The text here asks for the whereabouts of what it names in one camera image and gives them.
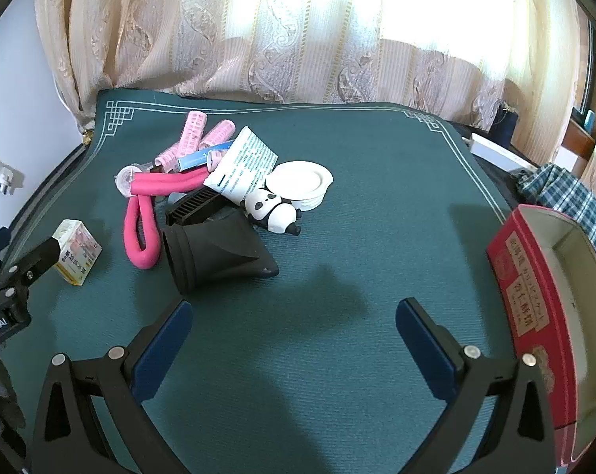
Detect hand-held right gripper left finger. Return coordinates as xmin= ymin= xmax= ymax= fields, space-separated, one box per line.
xmin=29 ymin=299 xmax=193 ymax=474

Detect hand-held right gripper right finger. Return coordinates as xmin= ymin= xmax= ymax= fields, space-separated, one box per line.
xmin=395 ymin=297 xmax=558 ymax=474

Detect small yellow and white box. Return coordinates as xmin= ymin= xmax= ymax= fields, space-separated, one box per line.
xmin=54 ymin=218 xmax=103 ymax=287

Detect black hair dryer nozzle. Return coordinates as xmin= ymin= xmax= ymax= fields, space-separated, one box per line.
xmin=160 ymin=210 xmax=280 ymax=297

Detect red tin box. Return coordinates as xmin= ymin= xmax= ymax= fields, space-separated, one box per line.
xmin=486 ymin=204 xmax=596 ymax=474

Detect clear round plastic case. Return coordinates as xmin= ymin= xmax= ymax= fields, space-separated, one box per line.
xmin=116 ymin=163 xmax=153 ymax=197

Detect pink foam bendy curler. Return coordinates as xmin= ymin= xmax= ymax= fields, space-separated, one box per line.
xmin=124 ymin=167 xmax=210 ymax=270

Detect black comb attachment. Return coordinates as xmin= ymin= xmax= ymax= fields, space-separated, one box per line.
xmin=166 ymin=192 xmax=225 ymax=228

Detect panda toy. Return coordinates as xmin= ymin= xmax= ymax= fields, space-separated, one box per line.
xmin=243 ymin=188 xmax=303 ymax=237

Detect blue and white medicine box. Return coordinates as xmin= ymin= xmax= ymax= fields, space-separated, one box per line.
xmin=177 ymin=142 xmax=234 ymax=171

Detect white round lid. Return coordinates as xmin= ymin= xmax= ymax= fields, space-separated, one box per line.
xmin=266 ymin=160 xmax=334 ymax=213

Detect green desk mat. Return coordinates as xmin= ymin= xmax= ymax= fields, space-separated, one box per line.
xmin=2 ymin=88 xmax=526 ymax=474

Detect blue plaid cloth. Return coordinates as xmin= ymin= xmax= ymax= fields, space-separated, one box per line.
xmin=517 ymin=163 xmax=596 ymax=270

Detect white power strip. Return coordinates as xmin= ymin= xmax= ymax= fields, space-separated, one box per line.
xmin=468 ymin=133 xmax=538 ymax=173

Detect white cable with plug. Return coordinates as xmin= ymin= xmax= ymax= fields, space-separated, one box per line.
xmin=0 ymin=123 xmax=26 ymax=197

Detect wooden window frame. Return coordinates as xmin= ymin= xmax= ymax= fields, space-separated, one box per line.
xmin=559 ymin=24 xmax=596 ymax=169

